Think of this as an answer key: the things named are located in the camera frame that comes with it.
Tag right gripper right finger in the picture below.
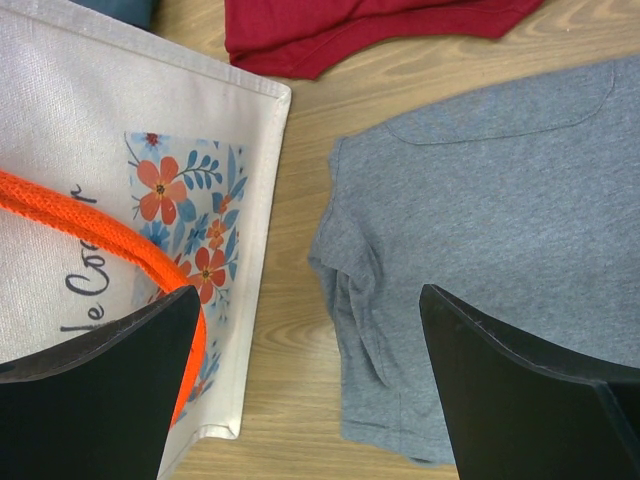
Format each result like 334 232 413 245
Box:
420 284 639 480

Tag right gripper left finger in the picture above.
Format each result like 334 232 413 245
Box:
1 287 199 479

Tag beige canvas bag orange handles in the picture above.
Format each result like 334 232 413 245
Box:
1 1 291 479

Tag grey folded cloth right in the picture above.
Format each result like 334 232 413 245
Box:
309 56 639 464

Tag dark blue folded cloth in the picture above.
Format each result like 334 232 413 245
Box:
72 0 159 30

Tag red folded cloth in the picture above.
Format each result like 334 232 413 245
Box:
224 0 542 80

